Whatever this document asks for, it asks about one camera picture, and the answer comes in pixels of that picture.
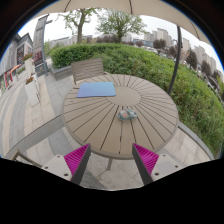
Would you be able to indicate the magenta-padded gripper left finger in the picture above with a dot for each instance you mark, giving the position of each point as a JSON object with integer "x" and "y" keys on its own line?
{"x": 76, "y": 159}

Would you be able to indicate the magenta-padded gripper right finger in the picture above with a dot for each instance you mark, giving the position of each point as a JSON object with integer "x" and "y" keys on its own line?
{"x": 146, "y": 159}

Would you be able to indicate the translucent colourful computer mouse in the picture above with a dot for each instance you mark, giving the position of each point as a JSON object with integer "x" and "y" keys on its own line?
{"x": 127, "y": 114}

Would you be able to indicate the blue mouse pad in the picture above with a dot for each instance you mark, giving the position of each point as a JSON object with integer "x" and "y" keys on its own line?
{"x": 96, "y": 89}

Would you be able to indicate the large white flower planter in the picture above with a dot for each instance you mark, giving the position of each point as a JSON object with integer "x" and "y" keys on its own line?
{"x": 31, "y": 91}

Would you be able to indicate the brown slatted chair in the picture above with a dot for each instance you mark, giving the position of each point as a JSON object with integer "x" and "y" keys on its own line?
{"x": 87, "y": 69}

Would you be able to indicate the dark curved parasol pole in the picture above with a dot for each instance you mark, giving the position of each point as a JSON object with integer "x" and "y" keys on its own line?
{"x": 176, "y": 60}

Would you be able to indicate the small white flower planter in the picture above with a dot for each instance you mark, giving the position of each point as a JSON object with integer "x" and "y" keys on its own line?
{"x": 28, "y": 65}

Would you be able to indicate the grey shopfront building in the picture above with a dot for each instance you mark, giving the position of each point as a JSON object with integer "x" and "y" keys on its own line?
{"x": 16, "y": 53}

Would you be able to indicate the tall grey sign pillar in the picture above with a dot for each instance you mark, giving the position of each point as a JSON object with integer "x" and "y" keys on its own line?
{"x": 39, "y": 43}

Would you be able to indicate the distant apartment buildings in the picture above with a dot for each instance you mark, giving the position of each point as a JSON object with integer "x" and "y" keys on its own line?
{"x": 160, "y": 36}

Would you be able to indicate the thin-crowned tree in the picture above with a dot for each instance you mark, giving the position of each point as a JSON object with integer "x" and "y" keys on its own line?
{"x": 80, "y": 25}

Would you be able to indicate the dense-crowned tree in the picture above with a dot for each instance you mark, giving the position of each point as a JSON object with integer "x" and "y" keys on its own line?
{"x": 120, "y": 23}

